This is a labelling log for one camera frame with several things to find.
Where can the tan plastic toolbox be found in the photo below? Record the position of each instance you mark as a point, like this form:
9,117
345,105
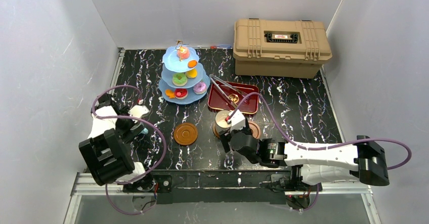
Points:
296,49

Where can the yellow cake slice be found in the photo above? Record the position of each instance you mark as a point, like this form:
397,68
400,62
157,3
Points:
191,74

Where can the red blue pen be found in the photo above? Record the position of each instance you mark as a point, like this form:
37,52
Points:
222,46

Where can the light blue cup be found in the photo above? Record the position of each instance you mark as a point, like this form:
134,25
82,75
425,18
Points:
144,131

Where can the silver metal tongs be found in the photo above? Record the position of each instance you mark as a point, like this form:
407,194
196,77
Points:
226,95

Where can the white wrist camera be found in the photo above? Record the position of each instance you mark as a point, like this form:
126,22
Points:
236,120
138,111

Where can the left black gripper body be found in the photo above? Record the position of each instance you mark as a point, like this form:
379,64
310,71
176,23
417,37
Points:
130,126

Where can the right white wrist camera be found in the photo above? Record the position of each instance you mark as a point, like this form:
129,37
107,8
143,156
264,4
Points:
236,120

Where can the orange fish cookie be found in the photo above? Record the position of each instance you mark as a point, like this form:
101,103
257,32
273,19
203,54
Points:
170,94

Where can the beige ribbed mug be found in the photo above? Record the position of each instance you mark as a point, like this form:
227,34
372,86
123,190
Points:
222,118

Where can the green glazed donut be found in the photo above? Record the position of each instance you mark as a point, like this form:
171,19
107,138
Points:
179,79

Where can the purple glazed donut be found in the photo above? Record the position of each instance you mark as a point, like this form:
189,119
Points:
200,88

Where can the pink sugared cake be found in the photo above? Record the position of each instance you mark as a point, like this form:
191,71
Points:
183,52

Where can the red glazed donut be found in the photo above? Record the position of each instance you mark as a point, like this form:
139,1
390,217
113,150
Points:
180,93

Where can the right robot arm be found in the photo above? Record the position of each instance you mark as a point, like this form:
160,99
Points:
364,161

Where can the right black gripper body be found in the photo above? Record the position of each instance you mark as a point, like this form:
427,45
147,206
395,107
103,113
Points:
226,138

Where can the blue three-tier cake stand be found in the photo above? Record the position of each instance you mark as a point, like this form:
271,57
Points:
171,65

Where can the round brown wooden box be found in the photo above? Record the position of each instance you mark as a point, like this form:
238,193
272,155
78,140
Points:
216,132

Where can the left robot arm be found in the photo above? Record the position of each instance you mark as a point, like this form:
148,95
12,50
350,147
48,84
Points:
105,151

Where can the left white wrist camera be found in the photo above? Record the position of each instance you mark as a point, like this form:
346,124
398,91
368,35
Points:
138,111

